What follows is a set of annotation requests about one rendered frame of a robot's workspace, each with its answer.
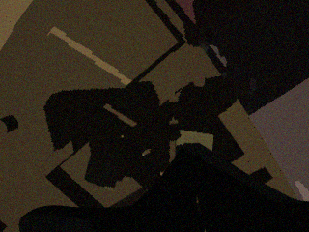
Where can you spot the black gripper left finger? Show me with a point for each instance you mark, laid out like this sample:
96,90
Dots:
168,206

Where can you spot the tan square puzzle board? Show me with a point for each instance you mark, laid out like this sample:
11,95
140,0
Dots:
119,75

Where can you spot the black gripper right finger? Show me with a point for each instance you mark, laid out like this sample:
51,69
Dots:
232,201

